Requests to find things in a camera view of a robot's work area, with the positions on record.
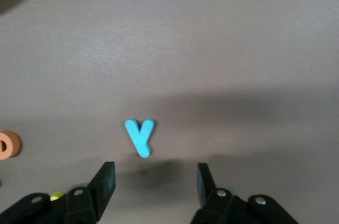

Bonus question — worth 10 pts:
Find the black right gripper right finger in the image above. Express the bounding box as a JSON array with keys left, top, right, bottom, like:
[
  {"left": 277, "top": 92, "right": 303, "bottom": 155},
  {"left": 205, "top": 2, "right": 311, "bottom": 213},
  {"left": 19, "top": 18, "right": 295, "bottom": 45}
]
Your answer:
[{"left": 190, "top": 163, "right": 249, "bottom": 224}]

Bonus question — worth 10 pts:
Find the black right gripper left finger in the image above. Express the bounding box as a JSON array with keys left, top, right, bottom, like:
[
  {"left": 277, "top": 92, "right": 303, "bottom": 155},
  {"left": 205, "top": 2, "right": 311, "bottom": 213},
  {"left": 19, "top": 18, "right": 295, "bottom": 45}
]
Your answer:
[{"left": 65, "top": 162, "right": 116, "bottom": 224}]

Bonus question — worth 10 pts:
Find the teal foam letter y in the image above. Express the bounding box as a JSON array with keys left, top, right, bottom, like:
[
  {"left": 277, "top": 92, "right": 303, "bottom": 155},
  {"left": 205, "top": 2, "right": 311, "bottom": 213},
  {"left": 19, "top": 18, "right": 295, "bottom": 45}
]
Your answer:
[{"left": 124, "top": 119, "right": 156, "bottom": 159}]

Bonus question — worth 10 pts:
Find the yellow foam letter s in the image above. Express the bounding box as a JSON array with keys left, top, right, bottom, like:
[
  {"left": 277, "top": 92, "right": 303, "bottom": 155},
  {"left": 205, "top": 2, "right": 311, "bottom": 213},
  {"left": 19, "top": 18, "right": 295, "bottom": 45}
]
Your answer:
[{"left": 49, "top": 191, "right": 66, "bottom": 201}]

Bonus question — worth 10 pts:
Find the orange foam letter e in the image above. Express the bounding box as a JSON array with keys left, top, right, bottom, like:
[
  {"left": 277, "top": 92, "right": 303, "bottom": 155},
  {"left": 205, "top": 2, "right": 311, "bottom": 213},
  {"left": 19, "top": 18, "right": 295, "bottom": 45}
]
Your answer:
[{"left": 0, "top": 130, "right": 21, "bottom": 161}]

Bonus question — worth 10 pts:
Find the brown table cover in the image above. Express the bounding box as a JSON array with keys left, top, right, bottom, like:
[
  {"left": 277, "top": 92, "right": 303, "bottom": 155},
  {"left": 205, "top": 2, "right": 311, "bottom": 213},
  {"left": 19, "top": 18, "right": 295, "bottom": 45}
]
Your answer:
[{"left": 0, "top": 0, "right": 339, "bottom": 224}]

